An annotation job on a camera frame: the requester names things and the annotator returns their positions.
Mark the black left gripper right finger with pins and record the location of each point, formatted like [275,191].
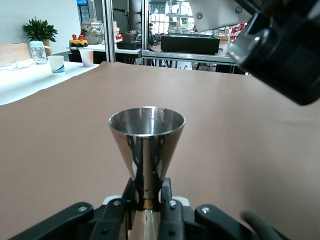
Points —
[180,222]

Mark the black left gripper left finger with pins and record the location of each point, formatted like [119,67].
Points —
[75,222]

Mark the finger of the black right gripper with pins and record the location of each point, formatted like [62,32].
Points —
[280,62]

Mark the steel double cone jigger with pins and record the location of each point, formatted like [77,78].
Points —
[147,140]

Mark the paper cup with blue wave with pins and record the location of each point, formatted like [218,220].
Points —
[57,65]

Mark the pale purple paper cup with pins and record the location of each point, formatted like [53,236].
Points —
[87,58]

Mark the brown table cloth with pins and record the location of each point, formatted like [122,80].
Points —
[62,150]

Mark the long black box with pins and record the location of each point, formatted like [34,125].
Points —
[190,45]

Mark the white table cloth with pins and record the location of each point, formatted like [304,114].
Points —
[25,82]

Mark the small black device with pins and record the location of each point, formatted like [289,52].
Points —
[128,41]

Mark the dotted bottle with blue lid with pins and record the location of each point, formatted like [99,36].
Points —
[38,52]

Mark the clear glass container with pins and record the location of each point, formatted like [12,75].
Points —
[6,58]

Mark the yellow box with red buttons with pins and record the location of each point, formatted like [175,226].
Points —
[78,42]

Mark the camouflage bag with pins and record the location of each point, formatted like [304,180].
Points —
[92,35]

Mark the green potted plant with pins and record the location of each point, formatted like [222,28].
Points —
[40,28]

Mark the aluminium rack frame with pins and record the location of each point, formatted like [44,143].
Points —
[145,25]

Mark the aluminium frame post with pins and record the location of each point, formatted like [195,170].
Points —
[108,30]

